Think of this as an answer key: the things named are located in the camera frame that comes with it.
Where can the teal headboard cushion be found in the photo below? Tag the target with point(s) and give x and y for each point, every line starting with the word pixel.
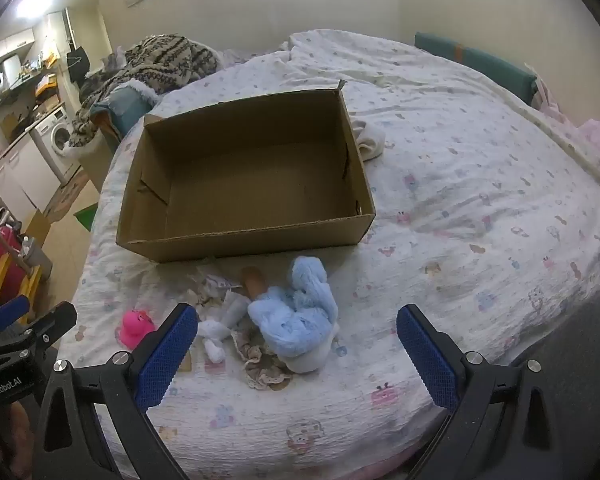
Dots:
pixel 480 62

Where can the white folded cloth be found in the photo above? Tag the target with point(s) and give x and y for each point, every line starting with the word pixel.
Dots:
pixel 372 140

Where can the white washing machine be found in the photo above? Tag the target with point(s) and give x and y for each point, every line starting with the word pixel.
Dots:
pixel 55 135

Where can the beige lace scrunchie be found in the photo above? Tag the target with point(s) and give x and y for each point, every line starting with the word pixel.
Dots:
pixel 260 370

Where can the white blue-striped sock roll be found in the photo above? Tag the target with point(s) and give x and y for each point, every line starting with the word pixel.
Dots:
pixel 310 360

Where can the light blue fluffy plush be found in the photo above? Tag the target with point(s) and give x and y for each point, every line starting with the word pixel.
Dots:
pixel 290 320

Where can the patterned knit blanket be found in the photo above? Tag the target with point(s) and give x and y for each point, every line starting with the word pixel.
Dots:
pixel 165 60

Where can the black hanging bag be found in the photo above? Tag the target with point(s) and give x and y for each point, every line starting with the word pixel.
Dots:
pixel 77 62

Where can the green floor mat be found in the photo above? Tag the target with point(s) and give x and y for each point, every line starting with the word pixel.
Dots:
pixel 86 217

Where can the brown cardboard box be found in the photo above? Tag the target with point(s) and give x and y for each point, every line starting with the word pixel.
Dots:
pixel 240 180

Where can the wooden rack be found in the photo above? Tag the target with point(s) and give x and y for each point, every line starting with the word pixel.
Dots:
pixel 32 285

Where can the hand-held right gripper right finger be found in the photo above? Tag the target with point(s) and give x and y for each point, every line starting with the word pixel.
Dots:
pixel 425 355

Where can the white cabinet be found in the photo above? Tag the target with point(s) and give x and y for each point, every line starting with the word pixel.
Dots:
pixel 20 170

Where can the pink toy ball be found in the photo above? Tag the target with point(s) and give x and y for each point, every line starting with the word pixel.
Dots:
pixel 132 327

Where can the clear plastic packet with label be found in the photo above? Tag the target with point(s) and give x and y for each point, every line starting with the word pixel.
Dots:
pixel 215 282

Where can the teal jacket with white fleece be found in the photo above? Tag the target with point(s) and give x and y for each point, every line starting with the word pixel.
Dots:
pixel 125 105

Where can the small white plush toy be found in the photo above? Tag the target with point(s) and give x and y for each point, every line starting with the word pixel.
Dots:
pixel 212 332

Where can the red suitcase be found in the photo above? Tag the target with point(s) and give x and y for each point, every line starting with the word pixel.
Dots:
pixel 5 260

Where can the pink blanket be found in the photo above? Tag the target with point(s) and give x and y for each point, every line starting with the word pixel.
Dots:
pixel 595 135

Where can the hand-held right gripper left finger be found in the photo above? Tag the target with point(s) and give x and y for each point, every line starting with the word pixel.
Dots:
pixel 165 355

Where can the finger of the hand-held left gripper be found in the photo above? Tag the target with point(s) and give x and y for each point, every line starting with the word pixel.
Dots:
pixel 55 322
pixel 10 311

